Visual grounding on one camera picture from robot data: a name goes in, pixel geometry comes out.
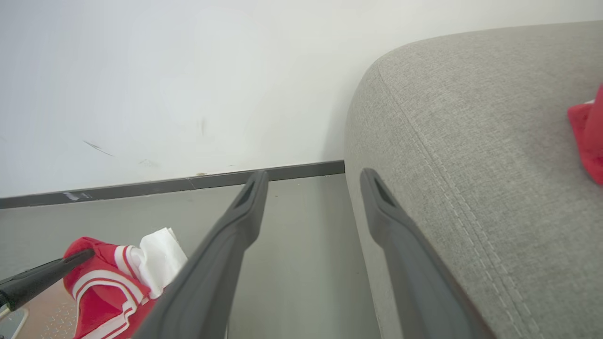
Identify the red white-striped basketball jersey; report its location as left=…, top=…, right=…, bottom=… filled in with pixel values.
left=63, top=236, right=162, bottom=339

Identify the white brown-rimmed laundry basket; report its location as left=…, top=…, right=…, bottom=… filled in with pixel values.
left=0, top=278, right=81, bottom=339

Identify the white cloth garment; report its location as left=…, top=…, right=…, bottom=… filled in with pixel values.
left=130, top=227, right=189, bottom=300

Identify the plain red garment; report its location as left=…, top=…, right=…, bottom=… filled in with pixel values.
left=567, top=83, right=603, bottom=186

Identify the dark grey baseboard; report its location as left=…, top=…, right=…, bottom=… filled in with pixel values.
left=0, top=160, right=345, bottom=210

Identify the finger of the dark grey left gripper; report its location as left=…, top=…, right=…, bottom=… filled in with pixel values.
left=0, top=249, right=96, bottom=312

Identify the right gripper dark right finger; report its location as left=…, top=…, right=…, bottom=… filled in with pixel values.
left=360, top=168, right=496, bottom=339

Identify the grey fabric sofa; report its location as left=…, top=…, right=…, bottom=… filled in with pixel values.
left=344, top=21, right=603, bottom=339

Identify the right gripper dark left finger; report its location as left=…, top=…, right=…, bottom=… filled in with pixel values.
left=132, top=170, right=269, bottom=339

